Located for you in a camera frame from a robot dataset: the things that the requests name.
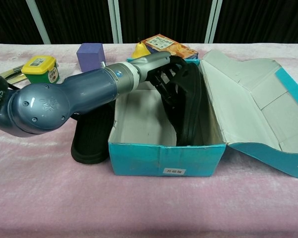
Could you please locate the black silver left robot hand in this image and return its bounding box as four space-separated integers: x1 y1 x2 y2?
133 51 189 111

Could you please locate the black slipper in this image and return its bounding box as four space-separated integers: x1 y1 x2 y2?
71 99 117 165
161 58 205 146

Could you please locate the orange cracker box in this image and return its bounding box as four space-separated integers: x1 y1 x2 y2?
141 34 199 60

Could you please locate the teal cardboard shoe box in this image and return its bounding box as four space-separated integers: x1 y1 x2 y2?
107 49 298 179

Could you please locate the yellow toy pear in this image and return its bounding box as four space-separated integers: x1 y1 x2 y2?
131 37 151 58

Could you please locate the black curtain panel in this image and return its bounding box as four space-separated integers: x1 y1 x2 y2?
0 0 44 45
119 0 212 44
214 0 298 45
35 0 114 45

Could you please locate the purple foam cube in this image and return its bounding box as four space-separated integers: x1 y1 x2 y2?
76 43 105 73

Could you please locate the yellow-lidded green container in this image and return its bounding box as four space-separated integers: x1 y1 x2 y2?
21 56 61 84

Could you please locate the yellow razor blister pack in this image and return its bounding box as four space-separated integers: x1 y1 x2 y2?
0 63 28 82

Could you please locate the pink plush tablecloth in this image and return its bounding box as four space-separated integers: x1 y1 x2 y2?
0 42 298 238

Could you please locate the grey partition post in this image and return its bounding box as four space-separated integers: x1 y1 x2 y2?
108 0 124 45
203 0 224 44
25 0 52 45

